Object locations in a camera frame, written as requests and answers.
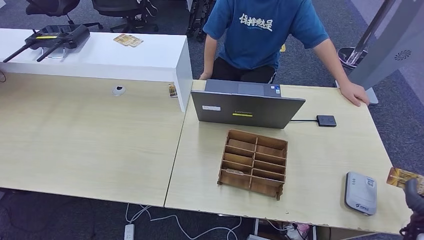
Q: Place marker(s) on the person's right forearm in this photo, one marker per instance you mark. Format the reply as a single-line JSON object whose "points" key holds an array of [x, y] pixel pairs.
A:
{"points": [[209, 53]]}

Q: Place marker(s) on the person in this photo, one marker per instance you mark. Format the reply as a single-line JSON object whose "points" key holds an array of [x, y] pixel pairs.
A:
{"points": [[255, 43]]}

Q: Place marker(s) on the white table leg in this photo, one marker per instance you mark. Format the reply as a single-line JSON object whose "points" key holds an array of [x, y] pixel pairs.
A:
{"points": [[256, 227]]}

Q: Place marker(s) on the pink white plastic bag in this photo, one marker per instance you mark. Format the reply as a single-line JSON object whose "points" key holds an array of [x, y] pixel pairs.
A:
{"points": [[298, 230]]}

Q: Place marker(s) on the grey kiosk panel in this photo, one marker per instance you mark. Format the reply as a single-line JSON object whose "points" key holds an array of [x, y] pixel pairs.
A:
{"points": [[391, 49]]}

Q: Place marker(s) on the white power strip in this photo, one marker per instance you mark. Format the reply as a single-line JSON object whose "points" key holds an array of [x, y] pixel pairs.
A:
{"points": [[129, 232]]}

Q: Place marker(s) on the small gold card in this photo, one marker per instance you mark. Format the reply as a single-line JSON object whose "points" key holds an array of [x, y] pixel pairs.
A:
{"points": [[172, 90]]}

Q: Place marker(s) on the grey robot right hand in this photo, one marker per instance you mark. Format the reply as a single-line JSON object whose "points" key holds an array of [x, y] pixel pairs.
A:
{"points": [[415, 198]]}

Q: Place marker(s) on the person's left forearm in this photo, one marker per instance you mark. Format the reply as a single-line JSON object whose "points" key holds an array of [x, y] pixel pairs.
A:
{"points": [[331, 61]]}

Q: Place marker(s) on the black square usb hub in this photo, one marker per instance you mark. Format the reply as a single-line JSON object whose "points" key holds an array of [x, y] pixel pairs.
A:
{"points": [[326, 121]]}

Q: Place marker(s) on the wooden compartment card organizer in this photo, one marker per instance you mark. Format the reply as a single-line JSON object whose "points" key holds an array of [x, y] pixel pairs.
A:
{"points": [[253, 164]]}

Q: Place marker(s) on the person's right hand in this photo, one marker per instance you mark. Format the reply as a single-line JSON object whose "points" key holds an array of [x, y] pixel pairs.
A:
{"points": [[205, 76]]}

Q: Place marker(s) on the small yellow object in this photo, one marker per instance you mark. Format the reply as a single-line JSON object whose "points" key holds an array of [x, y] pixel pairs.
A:
{"points": [[282, 48]]}

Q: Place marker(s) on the black office chair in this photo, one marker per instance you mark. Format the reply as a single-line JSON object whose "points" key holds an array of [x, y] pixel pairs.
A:
{"points": [[49, 6], [116, 8]]}

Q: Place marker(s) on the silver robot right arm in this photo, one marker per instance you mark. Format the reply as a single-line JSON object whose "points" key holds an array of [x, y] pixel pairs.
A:
{"points": [[414, 230]]}

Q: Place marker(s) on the black metal machine frame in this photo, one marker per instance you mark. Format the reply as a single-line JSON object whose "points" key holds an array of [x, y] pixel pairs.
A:
{"points": [[198, 20]]}

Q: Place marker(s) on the white desk shelf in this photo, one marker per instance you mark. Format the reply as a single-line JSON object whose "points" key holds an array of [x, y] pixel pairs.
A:
{"points": [[99, 59]]}

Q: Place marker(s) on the grey white card reader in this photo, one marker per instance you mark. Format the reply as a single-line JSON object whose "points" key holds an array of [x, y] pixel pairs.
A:
{"points": [[360, 193]]}

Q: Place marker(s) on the grey laptop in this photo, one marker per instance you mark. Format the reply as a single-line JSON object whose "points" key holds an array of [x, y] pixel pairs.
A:
{"points": [[245, 109]]}

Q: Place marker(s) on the person's left hand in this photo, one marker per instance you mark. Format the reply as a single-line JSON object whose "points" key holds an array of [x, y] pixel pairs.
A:
{"points": [[354, 94]]}

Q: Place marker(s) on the gold patterned ID card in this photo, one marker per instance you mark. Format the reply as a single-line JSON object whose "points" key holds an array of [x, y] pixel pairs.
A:
{"points": [[397, 177]]}

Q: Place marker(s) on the black remote controller with antennas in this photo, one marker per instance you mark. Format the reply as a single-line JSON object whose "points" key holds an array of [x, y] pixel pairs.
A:
{"points": [[63, 34]]}

